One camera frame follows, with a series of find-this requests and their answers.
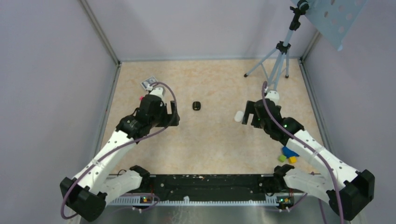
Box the light blue tripod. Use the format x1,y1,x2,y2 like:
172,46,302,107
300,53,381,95
243,0,310,90

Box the black charging case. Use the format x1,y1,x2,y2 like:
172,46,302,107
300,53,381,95
192,101,201,111

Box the perforated blue panel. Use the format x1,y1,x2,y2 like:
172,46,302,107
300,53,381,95
292,0,368,51

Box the blue toy block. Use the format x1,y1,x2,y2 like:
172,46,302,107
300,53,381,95
282,147,299,158

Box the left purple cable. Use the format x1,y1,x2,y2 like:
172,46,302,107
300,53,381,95
60,82,177,220

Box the yellow cube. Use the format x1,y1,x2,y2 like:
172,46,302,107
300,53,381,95
288,156,297,164

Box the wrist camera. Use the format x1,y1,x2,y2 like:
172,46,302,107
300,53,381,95
265,91,280,105
149,86,166,101

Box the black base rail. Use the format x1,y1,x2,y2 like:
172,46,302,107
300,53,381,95
130,174,305,202

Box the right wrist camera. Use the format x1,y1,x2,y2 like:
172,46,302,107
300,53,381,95
265,91,280,105

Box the white charging case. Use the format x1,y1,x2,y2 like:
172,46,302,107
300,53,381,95
234,111,244,123

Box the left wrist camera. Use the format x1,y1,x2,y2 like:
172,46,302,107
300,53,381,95
149,86,166,101

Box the card deck box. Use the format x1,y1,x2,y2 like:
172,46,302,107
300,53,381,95
141,76,157,90

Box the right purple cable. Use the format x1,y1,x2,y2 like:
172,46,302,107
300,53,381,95
262,81,345,224

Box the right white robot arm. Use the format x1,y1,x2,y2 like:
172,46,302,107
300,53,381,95
242,98,375,221

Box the green cube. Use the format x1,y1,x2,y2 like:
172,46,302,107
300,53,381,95
278,154,287,162

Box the purple cable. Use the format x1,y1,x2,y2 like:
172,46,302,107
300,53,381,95
262,81,345,224
60,82,177,220

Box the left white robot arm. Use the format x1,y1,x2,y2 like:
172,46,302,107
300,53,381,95
60,90,180,222

